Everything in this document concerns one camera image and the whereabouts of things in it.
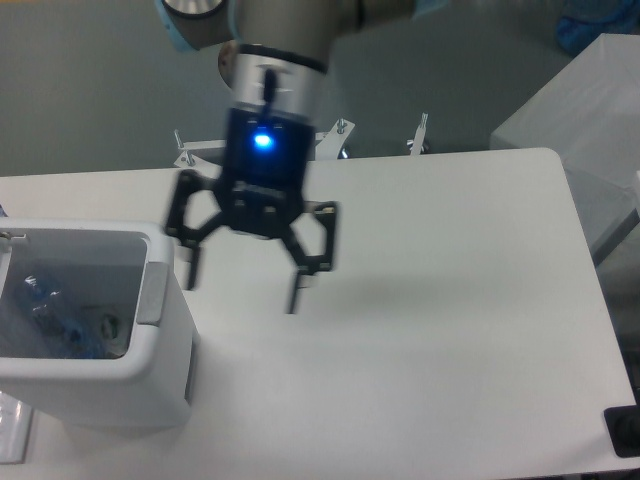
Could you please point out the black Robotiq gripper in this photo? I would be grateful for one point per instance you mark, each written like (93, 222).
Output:
(259, 192)

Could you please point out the crushed clear plastic bottle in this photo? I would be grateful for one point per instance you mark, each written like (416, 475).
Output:
(47, 306)

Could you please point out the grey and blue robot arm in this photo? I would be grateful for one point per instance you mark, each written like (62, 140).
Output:
(282, 58)

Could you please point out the white plastic trash can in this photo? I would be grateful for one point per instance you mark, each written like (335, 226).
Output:
(125, 264)

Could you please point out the crumpled white trash piece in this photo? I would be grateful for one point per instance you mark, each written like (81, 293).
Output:
(107, 325)

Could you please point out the grey covered side table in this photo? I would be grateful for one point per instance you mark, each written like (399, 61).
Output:
(589, 115)

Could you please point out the blue object in corner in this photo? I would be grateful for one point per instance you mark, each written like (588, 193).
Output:
(581, 22)

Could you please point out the black device at table edge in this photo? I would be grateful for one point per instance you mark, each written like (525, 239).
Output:
(623, 426)

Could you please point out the white pedestal foot frame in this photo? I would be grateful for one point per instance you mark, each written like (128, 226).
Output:
(329, 145)

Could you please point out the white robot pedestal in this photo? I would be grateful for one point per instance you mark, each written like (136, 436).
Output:
(226, 61)

